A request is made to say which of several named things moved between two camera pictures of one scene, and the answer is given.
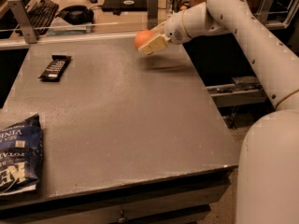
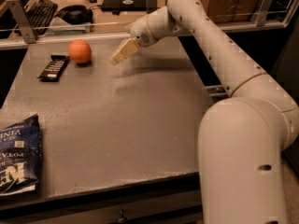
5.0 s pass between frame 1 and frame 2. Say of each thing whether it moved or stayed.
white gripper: moved
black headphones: stayed
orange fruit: moved
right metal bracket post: stayed
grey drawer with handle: stayed
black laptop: stayed
